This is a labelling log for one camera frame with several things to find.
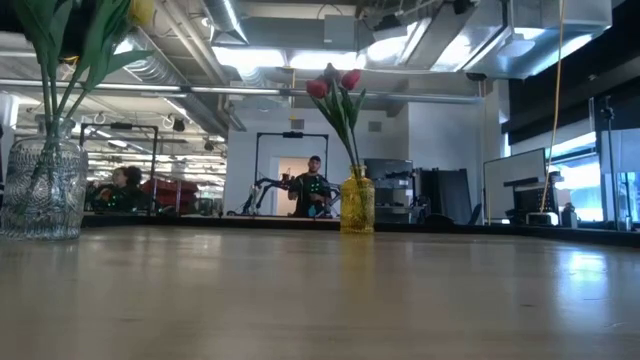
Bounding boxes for black equipment cabinet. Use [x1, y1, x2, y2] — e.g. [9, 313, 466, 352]
[363, 158, 416, 224]

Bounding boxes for black folding panel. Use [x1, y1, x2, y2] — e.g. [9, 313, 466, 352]
[416, 167, 474, 226]

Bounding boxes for white round container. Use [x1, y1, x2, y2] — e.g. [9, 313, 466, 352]
[524, 211, 559, 227]

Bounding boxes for grey ceiling box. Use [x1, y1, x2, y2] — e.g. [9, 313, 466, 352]
[323, 14, 357, 46]

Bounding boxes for yellow artificial tulip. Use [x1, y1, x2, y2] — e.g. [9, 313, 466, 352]
[49, 0, 158, 151]

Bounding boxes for silver horizontal ceiling pipe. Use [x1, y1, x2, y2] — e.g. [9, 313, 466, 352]
[0, 78, 484, 106]

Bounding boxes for red storage crates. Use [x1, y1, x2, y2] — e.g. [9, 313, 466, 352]
[139, 178, 200, 207]

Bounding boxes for silver spiral ventilation duct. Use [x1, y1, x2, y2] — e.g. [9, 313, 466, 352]
[112, 0, 232, 137]

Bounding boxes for clear patterned glass vase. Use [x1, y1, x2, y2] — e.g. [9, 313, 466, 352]
[0, 115, 90, 242]

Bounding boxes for yellow hanging cable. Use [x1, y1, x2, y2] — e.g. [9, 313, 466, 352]
[538, 0, 567, 214]

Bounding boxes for black stand pole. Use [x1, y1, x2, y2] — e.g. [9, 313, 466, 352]
[598, 95, 620, 224]

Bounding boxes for black metal rig frame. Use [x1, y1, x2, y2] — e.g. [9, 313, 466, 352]
[254, 131, 330, 217]
[79, 122, 160, 216]

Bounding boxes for black equipment rack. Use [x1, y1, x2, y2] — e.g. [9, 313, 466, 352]
[503, 171, 565, 221]

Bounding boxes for yellow glass vase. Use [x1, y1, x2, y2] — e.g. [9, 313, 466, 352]
[339, 164, 377, 235]

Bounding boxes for white whiteboard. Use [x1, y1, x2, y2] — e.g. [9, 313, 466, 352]
[482, 147, 548, 222]

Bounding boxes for person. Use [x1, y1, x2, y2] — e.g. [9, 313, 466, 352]
[86, 165, 151, 215]
[287, 154, 333, 219]

